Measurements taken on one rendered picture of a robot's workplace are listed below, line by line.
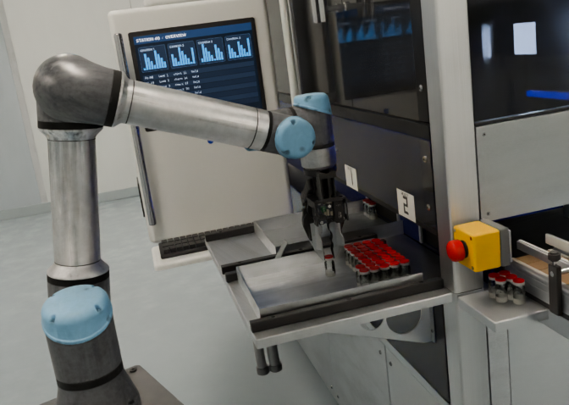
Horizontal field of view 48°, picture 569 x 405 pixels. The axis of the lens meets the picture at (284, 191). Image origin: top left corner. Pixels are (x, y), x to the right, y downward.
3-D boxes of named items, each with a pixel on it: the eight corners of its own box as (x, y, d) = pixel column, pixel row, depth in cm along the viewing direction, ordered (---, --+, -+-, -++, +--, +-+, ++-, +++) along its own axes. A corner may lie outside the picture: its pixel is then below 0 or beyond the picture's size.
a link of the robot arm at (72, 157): (48, 355, 117) (29, 52, 107) (50, 324, 131) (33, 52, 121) (115, 347, 121) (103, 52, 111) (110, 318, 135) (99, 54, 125)
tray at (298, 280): (375, 251, 155) (373, 237, 154) (423, 288, 130) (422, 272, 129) (238, 280, 147) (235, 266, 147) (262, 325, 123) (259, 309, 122)
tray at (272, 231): (366, 210, 189) (364, 199, 189) (403, 233, 165) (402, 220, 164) (255, 232, 182) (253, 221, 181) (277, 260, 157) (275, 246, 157)
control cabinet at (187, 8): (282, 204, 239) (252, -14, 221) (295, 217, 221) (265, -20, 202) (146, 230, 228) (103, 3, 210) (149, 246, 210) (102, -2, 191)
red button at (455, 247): (462, 255, 119) (461, 235, 118) (474, 261, 115) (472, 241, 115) (444, 259, 118) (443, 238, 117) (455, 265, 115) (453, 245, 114)
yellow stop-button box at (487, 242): (488, 253, 123) (487, 218, 121) (510, 265, 116) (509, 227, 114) (453, 262, 121) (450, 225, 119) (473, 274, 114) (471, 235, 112)
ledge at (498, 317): (520, 290, 128) (520, 281, 127) (563, 314, 116) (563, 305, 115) (457, 305, 125) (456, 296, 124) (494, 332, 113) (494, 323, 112)
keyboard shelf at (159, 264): (278, 221, 226) (278, 214, 225) (300, 244, 199) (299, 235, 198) (151, 246, 216) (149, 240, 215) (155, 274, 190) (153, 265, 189)
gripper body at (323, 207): (316, 230, 133) (309, 174, 130) (305, 219, 141) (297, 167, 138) (350, 223, 134) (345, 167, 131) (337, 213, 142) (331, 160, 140)
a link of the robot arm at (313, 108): (284, 97, 134) (321, 90, 137) (290, 147, 137) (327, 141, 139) (296, 98, 127) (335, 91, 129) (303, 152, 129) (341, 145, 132)
